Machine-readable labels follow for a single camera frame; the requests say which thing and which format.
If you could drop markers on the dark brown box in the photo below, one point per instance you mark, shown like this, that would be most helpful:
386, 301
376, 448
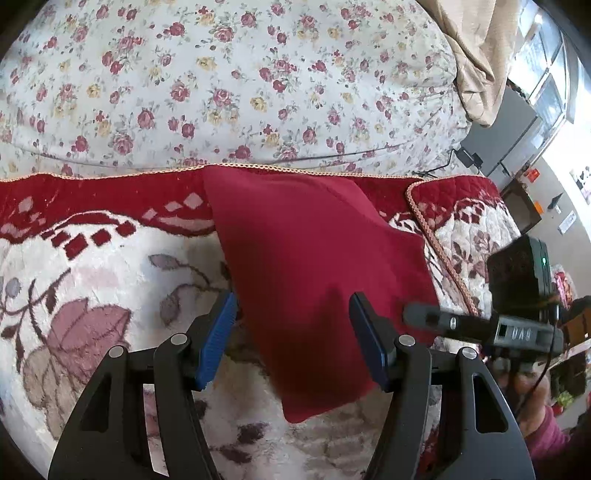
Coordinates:
524, 210

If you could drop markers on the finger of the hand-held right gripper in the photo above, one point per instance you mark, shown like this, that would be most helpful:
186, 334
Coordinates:
443, 321

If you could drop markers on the person's right forearm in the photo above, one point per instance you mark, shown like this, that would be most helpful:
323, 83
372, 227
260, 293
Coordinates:
547, 436

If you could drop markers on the black power adapter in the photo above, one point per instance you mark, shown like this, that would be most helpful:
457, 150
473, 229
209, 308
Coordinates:
471, 158

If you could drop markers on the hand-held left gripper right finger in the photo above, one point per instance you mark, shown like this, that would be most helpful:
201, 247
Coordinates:
367, 341

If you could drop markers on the grey cabinet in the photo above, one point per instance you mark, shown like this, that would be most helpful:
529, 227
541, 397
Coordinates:
503, 134

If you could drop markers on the window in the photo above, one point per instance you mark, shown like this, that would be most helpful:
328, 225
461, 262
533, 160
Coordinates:
549, 60

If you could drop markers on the red sweater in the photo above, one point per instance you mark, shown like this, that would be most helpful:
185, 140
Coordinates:
300, 254

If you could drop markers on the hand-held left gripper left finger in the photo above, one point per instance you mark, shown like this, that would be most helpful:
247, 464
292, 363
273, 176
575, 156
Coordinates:
216, 341

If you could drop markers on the wall poster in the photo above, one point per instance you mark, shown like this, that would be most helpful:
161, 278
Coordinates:
582, 184

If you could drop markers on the person's right hand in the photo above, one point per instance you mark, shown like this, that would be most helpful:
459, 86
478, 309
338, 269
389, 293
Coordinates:
531, 397

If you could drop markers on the red bordered floral blanket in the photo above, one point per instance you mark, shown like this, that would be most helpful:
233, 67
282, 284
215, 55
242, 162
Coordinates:
92, 277

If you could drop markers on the beige curtain cloth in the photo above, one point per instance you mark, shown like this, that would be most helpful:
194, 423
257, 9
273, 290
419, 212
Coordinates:
485, 55

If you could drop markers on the white rose print quilt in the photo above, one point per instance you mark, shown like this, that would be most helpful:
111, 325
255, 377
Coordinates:
231, 69

